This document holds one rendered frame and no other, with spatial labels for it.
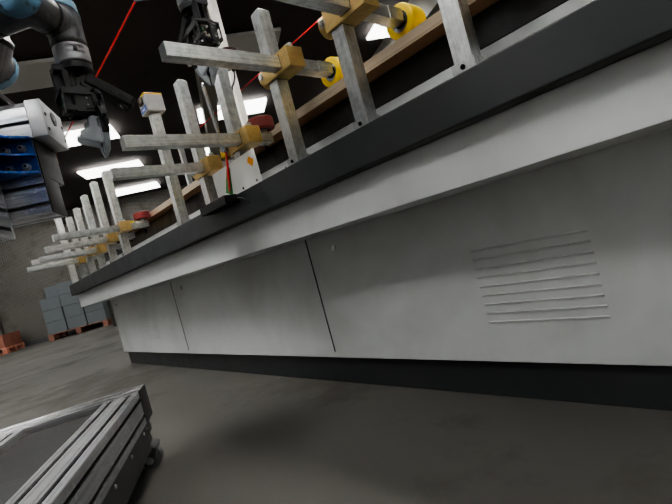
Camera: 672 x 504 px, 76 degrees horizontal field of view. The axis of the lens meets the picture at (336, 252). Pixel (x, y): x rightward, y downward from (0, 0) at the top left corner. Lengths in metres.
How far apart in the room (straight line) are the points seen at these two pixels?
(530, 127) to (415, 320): 0.65
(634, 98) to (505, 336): 0.59
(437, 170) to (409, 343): 0.58
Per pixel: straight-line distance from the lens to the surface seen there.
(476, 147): 0.83
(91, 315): 12.70
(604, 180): 0.96
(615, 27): 0.72
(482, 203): 1.05
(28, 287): 14.34
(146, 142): 1.19
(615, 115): 0.75
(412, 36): 1.10
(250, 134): 1.29
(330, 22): 1.03
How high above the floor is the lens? 0.48
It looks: 1 degrees down
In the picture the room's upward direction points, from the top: 15 degrees counter-clockwise
